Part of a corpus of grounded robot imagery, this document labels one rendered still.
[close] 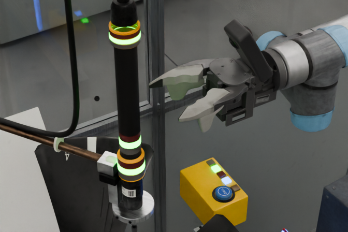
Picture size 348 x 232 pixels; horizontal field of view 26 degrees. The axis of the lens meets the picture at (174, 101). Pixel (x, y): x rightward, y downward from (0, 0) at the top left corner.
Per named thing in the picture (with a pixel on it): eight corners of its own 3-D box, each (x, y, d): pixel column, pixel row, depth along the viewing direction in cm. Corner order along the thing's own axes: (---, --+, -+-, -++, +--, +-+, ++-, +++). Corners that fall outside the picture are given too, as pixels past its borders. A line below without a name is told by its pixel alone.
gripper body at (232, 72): (223, 129, 121) (284, 105, 125) (226, 87, 115) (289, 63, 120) (198, 103, 126) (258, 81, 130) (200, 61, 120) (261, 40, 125)
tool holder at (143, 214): (93, 212, 125) (90, 170, 119) (114, 185, 130) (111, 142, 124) (142, 229, 122) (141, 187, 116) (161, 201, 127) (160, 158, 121)
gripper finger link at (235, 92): (221, 116, 114) (254, 88, 119) (221, 109, 113) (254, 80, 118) (196, 104, 116) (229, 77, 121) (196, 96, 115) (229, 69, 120)
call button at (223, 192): (212, 193, 182) (212, 188, 181) (226, 187, 183) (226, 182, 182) (220, 204, 179) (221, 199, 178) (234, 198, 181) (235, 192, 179)
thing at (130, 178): (113, 176, 120) (112, 170, 119) (126, 159, 123) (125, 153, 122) (137, 184, 118) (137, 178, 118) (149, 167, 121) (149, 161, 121)
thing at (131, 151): (115, 151, 117) (115, 145, 116) (126, 138, 119) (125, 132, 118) (134, 157, 116) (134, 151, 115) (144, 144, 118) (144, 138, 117)
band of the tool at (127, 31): (104, 46, 104) (102, 28, 102) (118, 30, 107) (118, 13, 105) (131, 54, 103) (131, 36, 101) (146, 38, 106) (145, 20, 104)
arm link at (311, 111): (309, 95, 145) (315, 47, 138) (339, 130, 136) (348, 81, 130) (272, 104, 142) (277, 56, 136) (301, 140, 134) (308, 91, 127)
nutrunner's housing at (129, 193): (118, 222, 127) (102, -15, 98) (129, 206, 130) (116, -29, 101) (139, 230, 126) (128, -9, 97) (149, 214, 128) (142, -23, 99)
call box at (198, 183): (178, 199, 194) (179, 169, 187) (212, 185, 198) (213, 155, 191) (212, 240, 183) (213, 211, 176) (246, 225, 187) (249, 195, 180)
